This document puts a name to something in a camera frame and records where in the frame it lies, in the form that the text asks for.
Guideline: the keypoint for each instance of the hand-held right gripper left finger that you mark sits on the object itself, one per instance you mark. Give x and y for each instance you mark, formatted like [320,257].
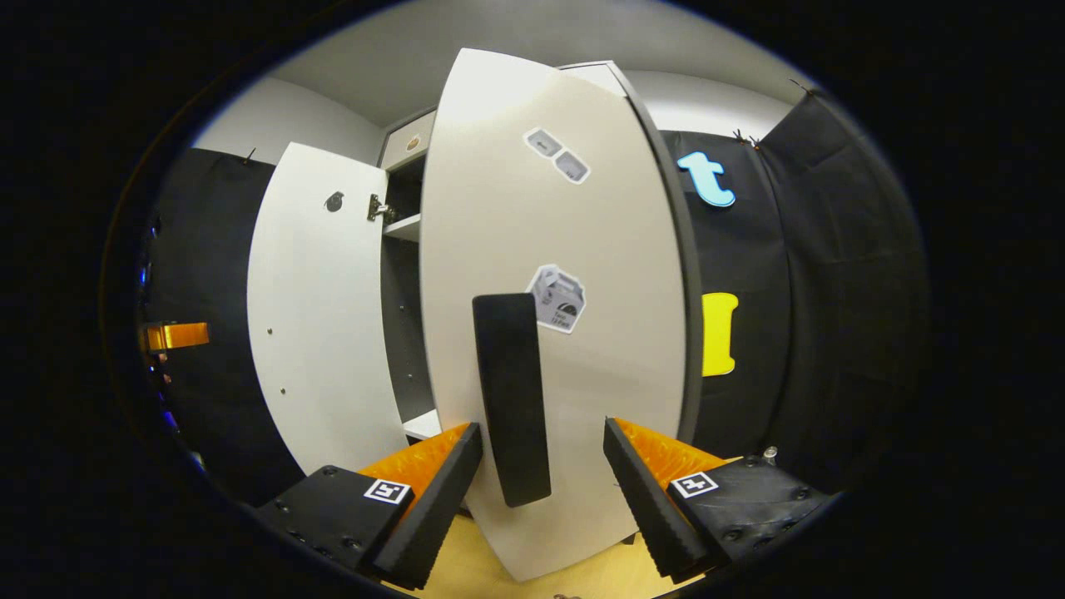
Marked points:
[433,499]

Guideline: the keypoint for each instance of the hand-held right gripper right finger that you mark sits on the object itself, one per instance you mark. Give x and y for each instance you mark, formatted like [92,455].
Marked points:
[645,507]

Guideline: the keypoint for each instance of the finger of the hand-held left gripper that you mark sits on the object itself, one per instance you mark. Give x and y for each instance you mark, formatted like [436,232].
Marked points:
[179,336]

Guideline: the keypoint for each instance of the white cabinet door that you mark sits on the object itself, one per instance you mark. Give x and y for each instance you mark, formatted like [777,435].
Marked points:
[316,316]
[616,333]

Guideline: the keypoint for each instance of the grey white shoe cabinet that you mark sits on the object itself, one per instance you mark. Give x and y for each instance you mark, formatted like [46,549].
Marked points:
[401,333]

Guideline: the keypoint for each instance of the white cabinet shelf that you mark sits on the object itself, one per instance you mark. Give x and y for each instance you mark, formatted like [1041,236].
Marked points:
[423,424]
[405,226]

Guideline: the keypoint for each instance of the metal door hinge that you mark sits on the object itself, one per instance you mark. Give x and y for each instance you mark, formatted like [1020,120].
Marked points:
[380,208]

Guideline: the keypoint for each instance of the white cabinet drawer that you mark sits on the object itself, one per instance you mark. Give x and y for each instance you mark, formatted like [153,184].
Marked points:
[412,141]

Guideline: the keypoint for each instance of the black backdrop cloth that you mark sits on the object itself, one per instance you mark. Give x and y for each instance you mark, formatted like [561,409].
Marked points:
[857,291]
[208,249]
[749,249]

